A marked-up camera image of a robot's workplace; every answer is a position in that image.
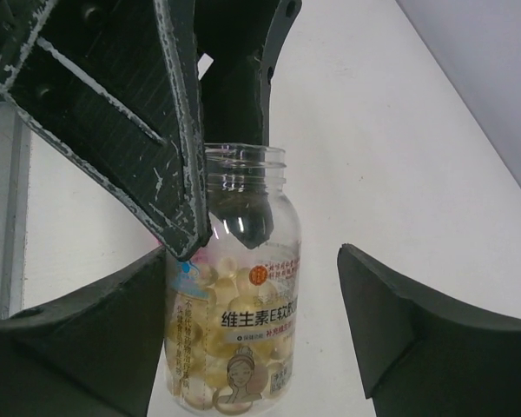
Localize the aluminium mounting rail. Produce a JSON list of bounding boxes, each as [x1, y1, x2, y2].
[[0, 102, 31, 319]]

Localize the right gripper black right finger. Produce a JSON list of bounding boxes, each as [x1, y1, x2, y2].
[[337, 244, 521, 416]]

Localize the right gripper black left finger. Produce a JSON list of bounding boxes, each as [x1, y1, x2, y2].
[[0, 248, 166, 416]]

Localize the clear bottle yellow capsules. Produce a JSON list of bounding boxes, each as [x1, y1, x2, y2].
[[164, 144, 301, 416]]

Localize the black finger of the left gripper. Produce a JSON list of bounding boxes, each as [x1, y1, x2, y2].
[[195, 1, 302, 249], [0, 1, 209, 260]]

